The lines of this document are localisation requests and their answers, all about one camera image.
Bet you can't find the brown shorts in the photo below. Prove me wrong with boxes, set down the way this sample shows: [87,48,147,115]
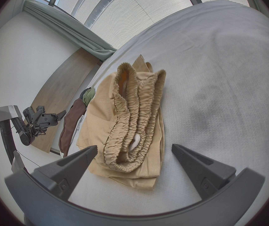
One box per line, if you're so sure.
[59,99,87,157]

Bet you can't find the white garment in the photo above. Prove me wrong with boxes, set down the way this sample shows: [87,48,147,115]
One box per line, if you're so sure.
[74,116,85,138]

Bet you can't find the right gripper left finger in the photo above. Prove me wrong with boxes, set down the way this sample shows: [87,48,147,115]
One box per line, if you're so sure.
[32,145,98,201]

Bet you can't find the black garment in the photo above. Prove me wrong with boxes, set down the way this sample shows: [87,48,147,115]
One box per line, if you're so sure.
[79,88,91,101]

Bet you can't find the grey-green curtain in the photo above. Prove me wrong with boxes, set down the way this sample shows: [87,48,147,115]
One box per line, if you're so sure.
[24,0,117,61]

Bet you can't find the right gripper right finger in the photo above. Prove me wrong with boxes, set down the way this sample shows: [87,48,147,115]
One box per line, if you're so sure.
[172,144,236,201]

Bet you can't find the tan shorts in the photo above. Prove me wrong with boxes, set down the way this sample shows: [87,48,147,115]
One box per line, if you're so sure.
[76,54,166,190]

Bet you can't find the green garment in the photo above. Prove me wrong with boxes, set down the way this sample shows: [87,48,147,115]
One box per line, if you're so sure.
[82,87,95,108]

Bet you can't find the bed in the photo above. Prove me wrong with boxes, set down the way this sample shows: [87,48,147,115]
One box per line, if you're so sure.
[31,0,269,211]

